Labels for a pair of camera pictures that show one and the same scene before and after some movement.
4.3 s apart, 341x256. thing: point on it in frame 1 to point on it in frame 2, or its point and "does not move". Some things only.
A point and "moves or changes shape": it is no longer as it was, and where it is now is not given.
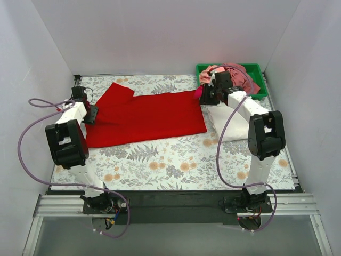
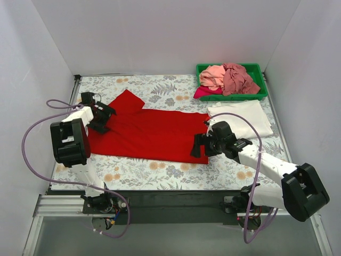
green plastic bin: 253,71 does not move
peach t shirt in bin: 204,78 does not move
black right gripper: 206,95 to 202,145
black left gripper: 92,114 to 103,117
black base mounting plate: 174,207 does not move
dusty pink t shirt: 240,78 does not move
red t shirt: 123,117 moves or changes shape
